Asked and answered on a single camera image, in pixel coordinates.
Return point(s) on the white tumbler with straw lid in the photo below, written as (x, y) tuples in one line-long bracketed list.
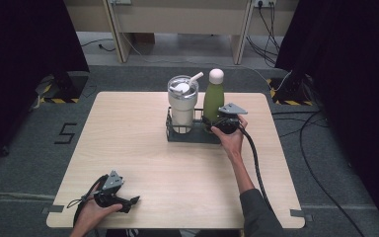
[(182, 105)]

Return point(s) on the person's right hand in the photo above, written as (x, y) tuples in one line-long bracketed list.
[(232, 143)]

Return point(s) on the black curtain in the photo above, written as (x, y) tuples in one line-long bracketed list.
[(352, 82), (19, 65)]

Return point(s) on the white wall socket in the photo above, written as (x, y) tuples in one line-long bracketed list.
[(264, 3)]

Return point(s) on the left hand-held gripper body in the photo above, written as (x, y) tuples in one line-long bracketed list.
[(110, 194)]

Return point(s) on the green bottle with white cap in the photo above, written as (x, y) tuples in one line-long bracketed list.
[(213, 98)]

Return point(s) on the person's left hand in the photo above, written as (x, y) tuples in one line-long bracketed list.
[(92, 214)]

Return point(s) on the beige wooden desk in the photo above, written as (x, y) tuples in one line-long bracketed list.
[(184, 19)]

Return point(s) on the grey tape strip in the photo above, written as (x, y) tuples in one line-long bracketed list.
[(301, 214), (55, 209)]

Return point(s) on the black stand base striped tape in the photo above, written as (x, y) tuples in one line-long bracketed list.
[(291, 92), (62, 87)]

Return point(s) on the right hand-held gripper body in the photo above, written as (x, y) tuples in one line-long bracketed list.
[(229, 121)]

